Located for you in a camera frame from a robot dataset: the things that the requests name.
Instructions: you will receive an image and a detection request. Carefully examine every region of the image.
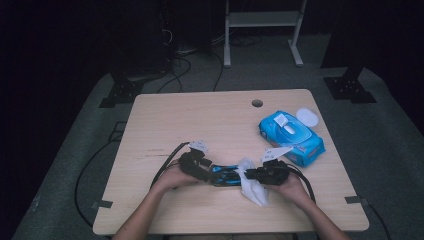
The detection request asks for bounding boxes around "white metal stand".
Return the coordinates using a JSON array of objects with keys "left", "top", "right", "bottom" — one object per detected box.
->
[{"left": 223, "top": 0, "right": 308, "bottom": 69}]

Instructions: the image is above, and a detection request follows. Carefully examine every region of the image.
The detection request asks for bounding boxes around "person's right hand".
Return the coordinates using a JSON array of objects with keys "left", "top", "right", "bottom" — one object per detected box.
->
[{"left": 265, "top": 173, "right": 312, "bottom": 208}]

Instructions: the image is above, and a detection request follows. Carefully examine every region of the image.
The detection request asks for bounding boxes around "black stand base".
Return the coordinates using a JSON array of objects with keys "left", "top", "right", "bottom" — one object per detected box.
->
[
  {"left": 323, "top": 66, "right": 378, "bottom": 105},
  {"left": 98, "top": 79, "right": 145, "bottom": 109}
]

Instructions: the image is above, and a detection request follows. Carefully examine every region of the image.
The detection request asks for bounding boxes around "black floor cable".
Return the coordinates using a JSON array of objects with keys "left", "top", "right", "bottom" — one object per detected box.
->
[
  {"left": 156, "top": 55, "right": 193, "bottom": 94},
  {"left": 74, "top": 139, "right": 118, "bottom": 228},
  {"left": 212, "top": 50, "right": 225, "bottom": 93},
  {"left": 365, "top": 201, "right": 392, "bottom": 240}
]

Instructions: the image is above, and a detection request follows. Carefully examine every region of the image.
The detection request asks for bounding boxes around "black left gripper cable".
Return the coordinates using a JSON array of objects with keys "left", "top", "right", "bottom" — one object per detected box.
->
[{"left": 149, "top": 141, "right": 191, "bottom": 190}]

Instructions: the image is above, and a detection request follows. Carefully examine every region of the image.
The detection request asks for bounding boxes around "black metal frame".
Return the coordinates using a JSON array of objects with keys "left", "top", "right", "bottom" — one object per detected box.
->
[{"left": 107, "top": 121, "right": 128, "bottom": 143}]

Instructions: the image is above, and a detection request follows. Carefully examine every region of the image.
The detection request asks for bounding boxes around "white wet wipe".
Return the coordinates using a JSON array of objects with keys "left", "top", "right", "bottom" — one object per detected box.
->
[{"left": 236, "top": 157, "right": 271, "bottom": 208}]

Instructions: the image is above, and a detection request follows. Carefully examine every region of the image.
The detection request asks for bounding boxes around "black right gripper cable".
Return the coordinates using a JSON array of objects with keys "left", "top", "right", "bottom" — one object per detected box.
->
[{"left": 286, "top": 164, "right": 317, "bottom": 203}]

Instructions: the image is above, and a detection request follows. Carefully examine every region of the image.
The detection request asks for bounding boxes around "white round lid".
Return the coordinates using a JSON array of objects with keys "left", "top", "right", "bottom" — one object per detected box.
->
[{"left": 295, "top": 106, "right": 320, "bottom": 128}]

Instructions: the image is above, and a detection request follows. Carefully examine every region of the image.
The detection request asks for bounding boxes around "person's left hand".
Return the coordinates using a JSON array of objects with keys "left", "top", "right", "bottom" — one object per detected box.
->
[{"left": 152, "top": 162, "right": 202, "bottom": 198}]

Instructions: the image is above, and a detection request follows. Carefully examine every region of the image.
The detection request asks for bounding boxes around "grey tape strip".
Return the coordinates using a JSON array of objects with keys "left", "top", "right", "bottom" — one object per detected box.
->
[
  {"left": 91, "top": 199, "right": 114, "bottom": 210},
  {"left": 344, "top": 195, "right": 368, "bottom": 205}
]

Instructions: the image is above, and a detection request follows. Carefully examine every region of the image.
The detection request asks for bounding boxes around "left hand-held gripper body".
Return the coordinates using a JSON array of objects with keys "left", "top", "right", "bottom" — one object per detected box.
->
[{"left": 178, "top": 140, "right": 214, "bottom": 183}]

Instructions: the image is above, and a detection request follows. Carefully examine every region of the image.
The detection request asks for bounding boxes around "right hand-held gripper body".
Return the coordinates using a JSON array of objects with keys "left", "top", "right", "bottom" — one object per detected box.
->
[{"left": 260, "top": 146, "right": 294, "bottom": 186}]

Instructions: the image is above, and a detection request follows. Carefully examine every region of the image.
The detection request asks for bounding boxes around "blue toy car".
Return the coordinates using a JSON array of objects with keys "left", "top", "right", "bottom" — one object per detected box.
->
[{"left": 209, "top": 164, "right": 243, "bottom": 188}]

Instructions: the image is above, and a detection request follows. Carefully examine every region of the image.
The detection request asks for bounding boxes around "blue wet wipes pack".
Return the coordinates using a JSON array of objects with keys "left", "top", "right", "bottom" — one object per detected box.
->
[{"left": 258, "top": 110, "right": 327, "bottom": 168}]

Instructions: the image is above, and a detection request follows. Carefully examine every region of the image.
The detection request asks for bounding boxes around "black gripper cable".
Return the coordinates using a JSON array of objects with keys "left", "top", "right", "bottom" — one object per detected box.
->
[
  {"left": 286, "top": 164, "right": 317, "bottom": 203},
  {"left": 149, "top": 141, "right": 191, "bottom": 190}
]

